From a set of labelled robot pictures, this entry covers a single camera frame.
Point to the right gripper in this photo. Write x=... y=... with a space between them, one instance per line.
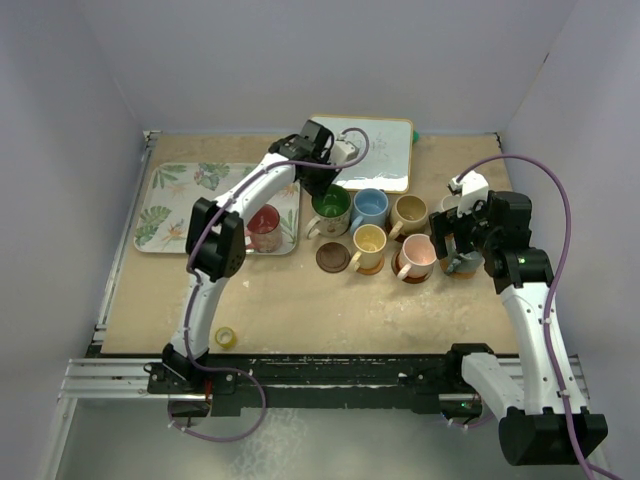
x=447 y=222

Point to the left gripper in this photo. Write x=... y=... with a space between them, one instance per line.
x=314 y=190

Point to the white mug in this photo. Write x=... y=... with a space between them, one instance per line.
x=447 y=203

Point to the green interior mug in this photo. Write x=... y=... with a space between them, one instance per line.
x=332 y=214

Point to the tan stoneware mug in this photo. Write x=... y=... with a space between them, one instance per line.
x=408 y=215

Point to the pink mug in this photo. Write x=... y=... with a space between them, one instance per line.
x=416 y=259

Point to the grey stoneware cup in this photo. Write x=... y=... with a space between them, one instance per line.
x=474 y=253

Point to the ringed brown wood coaster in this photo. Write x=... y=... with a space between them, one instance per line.
x=410 y=280

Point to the light blue mug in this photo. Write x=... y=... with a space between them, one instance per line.
x=370 y=206

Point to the red floral mug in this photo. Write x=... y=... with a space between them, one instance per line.
x=263 y=230

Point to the pale yellow mug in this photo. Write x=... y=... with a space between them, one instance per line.
x=370 y=242

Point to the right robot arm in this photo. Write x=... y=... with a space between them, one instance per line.
x=545 y=419

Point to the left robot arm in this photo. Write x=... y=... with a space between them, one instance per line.
x=216 y=235

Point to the yellow-framed whiteboard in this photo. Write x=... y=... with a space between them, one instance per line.
x=387 y=165

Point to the yellow tape roll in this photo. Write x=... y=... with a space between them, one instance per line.
x=225 y=337

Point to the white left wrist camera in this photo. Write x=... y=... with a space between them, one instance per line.
x=343 y=151

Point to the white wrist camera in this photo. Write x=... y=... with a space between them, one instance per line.
x=343 y=151
x=470 y=189

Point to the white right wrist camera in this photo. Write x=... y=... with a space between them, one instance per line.
x=470 y=189

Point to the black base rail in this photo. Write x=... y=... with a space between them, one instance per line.
x=420 y=383

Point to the aluminium frame rail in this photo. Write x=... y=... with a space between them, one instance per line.
x=112 y=378

